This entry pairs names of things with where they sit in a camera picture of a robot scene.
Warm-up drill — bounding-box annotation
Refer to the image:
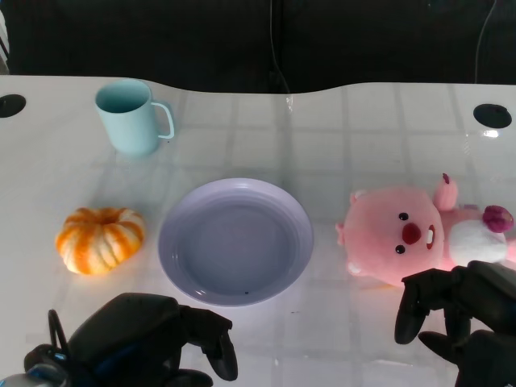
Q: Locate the lavender plastic plate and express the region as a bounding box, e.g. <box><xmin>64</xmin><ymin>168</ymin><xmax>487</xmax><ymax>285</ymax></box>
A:
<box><xmin>157</xmin><ymin>178</ymin><xmax>315</xmax><ymax>308</ymax></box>

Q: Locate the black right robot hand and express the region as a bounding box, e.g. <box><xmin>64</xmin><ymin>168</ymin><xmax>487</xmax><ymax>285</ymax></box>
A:
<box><xmin>393</xmin><ymin>260</ymin><xmax>516</xmax><ymax>387</ymax></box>

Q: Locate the thin hanging cable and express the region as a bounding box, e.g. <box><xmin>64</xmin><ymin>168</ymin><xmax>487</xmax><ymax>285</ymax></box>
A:
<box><xmin>268</xmin><ymin>0</ymin><xmax>292</xmax><ymax>94</ymax></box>
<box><xmin>474</xmin><ymin>0</ymin><xmax>501</xmax><ymax>85</ymax></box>

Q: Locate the white object at edge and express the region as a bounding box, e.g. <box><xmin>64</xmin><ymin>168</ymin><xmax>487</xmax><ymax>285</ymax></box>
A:
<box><xmin>0</xmin><ymin>7</ymin><xmax>11</xmax><ymax>76</ymax></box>

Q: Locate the black cloth backdrop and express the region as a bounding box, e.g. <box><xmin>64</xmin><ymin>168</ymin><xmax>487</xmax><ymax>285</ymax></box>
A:
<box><xmin>0</xmin><ymin>0</ymin><xmax>516</xmax><ymax>94</ymax></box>

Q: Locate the pink plush doll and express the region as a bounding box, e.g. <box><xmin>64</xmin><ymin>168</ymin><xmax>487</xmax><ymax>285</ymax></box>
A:
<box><xmin>335</xmin><ymin>173</ymin><xmax>516</xmax><ymax>289</ymax></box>

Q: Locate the light blue plastic mug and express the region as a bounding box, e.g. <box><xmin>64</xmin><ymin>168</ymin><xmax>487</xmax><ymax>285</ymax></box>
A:
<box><xmin>94</xmin><ymin>78</ymin><xmax>176</xmax><ymax>157</ymax></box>

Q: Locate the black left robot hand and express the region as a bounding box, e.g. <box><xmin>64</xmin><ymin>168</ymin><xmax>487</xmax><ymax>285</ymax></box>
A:
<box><xmin>68</xmin><ymin>293</ymin><xmax>239</xmax><ymax>387</ymax></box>

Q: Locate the orange white striped pumpkin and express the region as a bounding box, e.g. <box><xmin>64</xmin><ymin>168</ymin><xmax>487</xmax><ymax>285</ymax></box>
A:
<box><xmin>55</xmin><ymin>206</ymin><xmax>146</xmax><ymax>276</ymax></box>

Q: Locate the black round cable grommet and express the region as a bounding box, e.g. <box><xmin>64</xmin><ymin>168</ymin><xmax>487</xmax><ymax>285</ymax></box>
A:
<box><xmin>472</xmin><ymin>103</ymin><xmax>513</xmax><ymax>129</ymax></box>
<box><xmin>0</xmin><ymin>94</ymin><xmax>27</xmax><ymax>119</ymax></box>

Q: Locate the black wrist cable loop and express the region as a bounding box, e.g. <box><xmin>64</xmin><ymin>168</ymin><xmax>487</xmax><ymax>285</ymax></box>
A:
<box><xmin>47</xmin><ymin>309</ymin><xmax>70</xmax><ymax>352</ymax></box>

